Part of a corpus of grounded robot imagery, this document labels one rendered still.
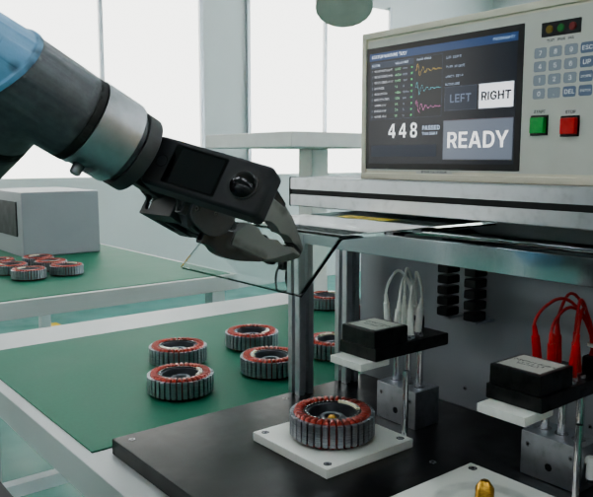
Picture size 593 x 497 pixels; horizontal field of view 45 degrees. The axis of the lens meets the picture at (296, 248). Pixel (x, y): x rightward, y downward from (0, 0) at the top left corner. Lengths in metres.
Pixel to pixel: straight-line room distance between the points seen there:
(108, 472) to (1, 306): 1.20
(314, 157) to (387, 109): 0.99
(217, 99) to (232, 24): 0.65
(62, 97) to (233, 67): 5.68
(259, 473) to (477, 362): 0.39
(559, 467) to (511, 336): 0.23
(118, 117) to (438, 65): 0.49
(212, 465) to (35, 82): 0.53
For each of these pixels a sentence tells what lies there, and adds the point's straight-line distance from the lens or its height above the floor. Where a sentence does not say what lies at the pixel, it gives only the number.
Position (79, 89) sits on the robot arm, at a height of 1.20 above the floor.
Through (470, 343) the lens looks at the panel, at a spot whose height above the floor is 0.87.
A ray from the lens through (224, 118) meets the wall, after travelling 6.15.
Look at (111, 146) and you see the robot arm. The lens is 0.60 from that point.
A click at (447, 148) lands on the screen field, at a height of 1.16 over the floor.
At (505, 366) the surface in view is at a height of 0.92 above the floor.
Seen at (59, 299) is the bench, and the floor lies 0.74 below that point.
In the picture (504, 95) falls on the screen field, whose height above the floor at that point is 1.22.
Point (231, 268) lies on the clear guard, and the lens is 0.83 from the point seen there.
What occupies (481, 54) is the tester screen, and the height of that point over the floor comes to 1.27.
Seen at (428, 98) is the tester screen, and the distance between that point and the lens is 0.97.
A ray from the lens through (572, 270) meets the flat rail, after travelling 0.81.
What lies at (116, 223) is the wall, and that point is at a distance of 5.68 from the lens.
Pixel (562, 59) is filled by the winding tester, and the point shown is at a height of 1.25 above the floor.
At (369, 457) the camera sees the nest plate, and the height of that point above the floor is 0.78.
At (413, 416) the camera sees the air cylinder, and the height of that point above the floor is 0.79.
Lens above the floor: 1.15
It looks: 7 degrees down
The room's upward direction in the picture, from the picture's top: straight up
